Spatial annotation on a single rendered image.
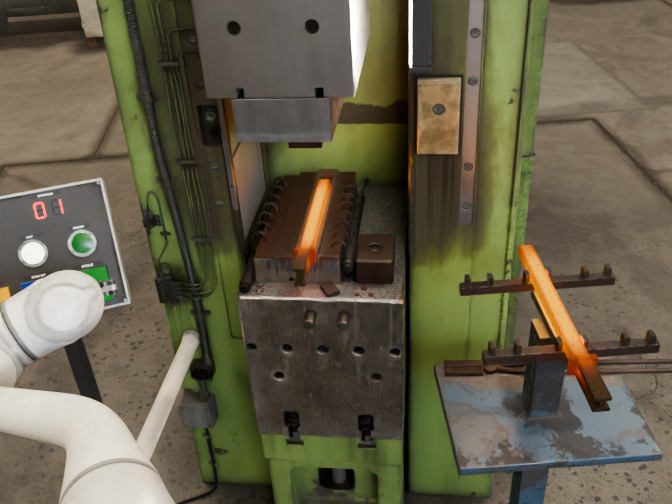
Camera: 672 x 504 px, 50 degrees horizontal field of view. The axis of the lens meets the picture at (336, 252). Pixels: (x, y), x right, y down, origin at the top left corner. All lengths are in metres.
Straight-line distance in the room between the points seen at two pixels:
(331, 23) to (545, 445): 0.92
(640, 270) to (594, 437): 1.97
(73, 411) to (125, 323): 2.35
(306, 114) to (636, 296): 2.13
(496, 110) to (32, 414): 1.11
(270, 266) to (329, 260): 0.14
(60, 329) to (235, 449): 1.32
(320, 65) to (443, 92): 0.29
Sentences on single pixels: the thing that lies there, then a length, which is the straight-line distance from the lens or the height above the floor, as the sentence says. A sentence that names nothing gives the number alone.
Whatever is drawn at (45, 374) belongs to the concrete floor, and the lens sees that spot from 3.08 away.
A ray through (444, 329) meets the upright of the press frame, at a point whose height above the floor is 0.67.
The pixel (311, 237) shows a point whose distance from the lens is 1.65.
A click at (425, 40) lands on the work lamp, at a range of 1.50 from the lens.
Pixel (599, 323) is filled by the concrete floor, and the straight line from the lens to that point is 3.10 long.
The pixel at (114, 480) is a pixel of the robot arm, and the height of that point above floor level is 1.36.
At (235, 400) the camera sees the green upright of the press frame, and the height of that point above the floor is 0.38.
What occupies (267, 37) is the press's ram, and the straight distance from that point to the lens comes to 1.42.
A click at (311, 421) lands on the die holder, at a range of 1.88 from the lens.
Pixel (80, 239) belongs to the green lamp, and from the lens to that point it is 1.62.
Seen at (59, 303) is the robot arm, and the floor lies 1.29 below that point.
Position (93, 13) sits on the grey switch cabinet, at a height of 0.31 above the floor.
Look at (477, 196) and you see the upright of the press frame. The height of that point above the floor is 1.07.
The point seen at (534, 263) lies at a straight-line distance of 1.52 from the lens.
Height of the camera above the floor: 1.88
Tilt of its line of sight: 33 degrees down
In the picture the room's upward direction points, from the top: 4 degrees counter-clockwise
